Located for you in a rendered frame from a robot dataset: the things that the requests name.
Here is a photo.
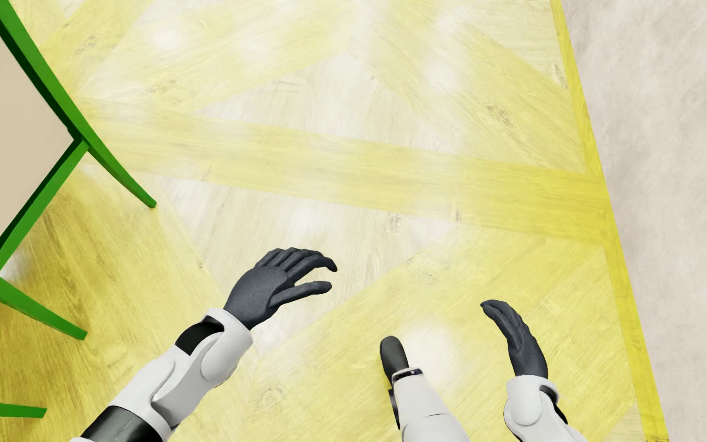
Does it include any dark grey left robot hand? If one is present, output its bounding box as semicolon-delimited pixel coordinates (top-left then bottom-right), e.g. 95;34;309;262
223;247;338;331

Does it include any black robot foot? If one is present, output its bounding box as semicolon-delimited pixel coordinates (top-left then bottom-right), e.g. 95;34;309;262
379;336;410;385

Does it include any yellow patterned rug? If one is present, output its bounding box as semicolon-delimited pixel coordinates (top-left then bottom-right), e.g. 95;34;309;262
0;0;671;442

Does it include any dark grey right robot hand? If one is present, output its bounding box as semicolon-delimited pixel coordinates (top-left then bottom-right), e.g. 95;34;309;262
480;300;549;379

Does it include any white robot leg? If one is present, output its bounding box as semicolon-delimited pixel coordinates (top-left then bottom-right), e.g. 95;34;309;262
388;367;472;442

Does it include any green-legged beige table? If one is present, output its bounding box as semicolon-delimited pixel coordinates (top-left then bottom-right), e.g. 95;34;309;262
0;0;158;419

